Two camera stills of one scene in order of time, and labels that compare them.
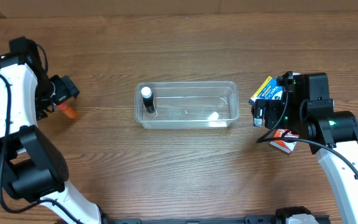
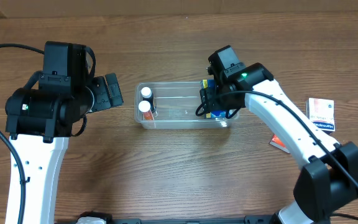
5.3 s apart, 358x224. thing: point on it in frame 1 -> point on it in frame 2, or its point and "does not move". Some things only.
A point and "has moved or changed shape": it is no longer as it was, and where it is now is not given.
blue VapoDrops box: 270,89 has moved or changed shape
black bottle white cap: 148,99 does not move
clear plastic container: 194,104 does not move
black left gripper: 65,86 -> 110,99
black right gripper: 271,106 -> 211,103
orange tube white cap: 67,111 has moved or changed shape
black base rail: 248,219 does not move
